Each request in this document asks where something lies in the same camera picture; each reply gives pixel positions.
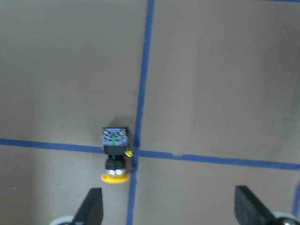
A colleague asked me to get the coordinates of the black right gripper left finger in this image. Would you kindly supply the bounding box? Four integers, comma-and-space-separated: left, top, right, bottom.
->
72, 187, 104, 225

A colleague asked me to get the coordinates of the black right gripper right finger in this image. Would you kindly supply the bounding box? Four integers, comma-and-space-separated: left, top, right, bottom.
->
234, 185, 276, 225

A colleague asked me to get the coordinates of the yellow push button switch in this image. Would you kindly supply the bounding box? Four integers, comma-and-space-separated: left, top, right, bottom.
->
101, 127, 133, 184

